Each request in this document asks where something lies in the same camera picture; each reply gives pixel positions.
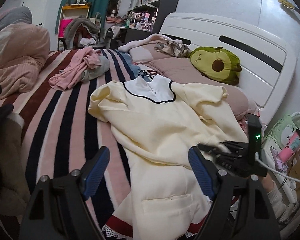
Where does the cream sailor collar dress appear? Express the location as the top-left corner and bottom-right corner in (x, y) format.
(88, 75), (248, 239)

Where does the grey clothes heap on chair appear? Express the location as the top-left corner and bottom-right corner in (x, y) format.
(64, 15), (100, 49)

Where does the person's right hand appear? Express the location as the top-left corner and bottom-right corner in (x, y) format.
(259, 174), (275, 193)

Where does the striped pink bed blanket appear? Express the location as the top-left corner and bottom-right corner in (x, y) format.
(0, 49), (156, 226)

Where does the avocado plush toy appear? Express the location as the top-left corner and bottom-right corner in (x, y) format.
(189, 47), (242, 86)

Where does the white bed headboard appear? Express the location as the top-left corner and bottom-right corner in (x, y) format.
(160, 12), (296, 125)

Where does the pink ribbed pillow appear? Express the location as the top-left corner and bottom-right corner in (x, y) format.
(129, 43), (259, 120)

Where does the patterned crumpled cloth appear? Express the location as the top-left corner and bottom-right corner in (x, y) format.
(154, 41), (192, 58)

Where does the grey garment under pink pile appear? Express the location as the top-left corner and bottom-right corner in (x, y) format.
(79, 56), (110, 83)

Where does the white plush toy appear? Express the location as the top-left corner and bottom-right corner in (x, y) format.
(118, 34), (182, 53)

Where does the pink grey rolled duvet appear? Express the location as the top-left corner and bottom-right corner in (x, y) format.
(0, 7), (50, 100)

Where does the black tall bookshelf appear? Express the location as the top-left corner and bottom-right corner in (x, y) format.
(125, 0), (179, 43)

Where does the mannequin head with wig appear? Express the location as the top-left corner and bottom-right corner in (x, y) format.
(106, 7), (117, 22)

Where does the yellow white shelf unit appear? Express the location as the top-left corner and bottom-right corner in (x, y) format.
(57, 4), (90, 50)

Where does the white door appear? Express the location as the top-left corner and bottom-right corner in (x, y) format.
(21, 0), (48, 27)

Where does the white cable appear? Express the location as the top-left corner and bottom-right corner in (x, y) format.
(255, 152), (300, 186)

